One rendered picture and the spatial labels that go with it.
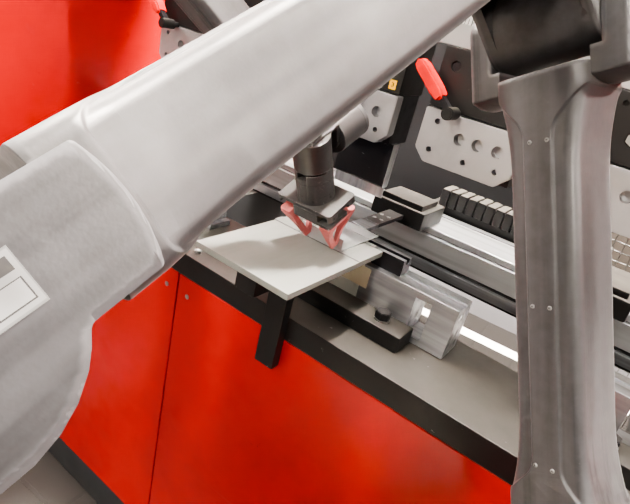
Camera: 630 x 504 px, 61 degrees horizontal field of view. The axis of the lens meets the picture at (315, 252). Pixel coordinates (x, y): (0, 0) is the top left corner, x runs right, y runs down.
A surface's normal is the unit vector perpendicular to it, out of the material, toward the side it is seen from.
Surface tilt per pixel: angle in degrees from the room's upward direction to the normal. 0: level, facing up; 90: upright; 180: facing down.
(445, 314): 90
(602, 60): 89
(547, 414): 89
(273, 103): 66
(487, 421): 0
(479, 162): 90
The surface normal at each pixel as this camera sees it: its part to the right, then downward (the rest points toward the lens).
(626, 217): -0.58, 0.22
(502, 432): 0.22, -0.88
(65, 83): 0.78, 0.41
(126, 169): 0.71, -0.19
